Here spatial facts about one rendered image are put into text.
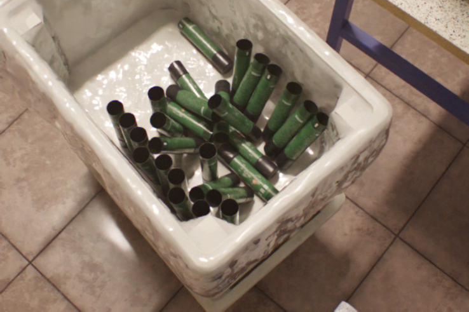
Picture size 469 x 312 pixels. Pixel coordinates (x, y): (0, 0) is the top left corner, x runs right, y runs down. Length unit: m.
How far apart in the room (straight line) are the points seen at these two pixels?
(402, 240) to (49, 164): 0.96
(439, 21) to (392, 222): 0.76
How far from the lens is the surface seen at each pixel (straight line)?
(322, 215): 1.45
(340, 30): 1.44
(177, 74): 1.30
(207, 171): 1.15
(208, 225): 0.98
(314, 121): 1.14
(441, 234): 1.75
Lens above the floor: 1.61
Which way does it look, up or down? 65 degrees down
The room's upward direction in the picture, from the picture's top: 1 degrees counter-clockwise
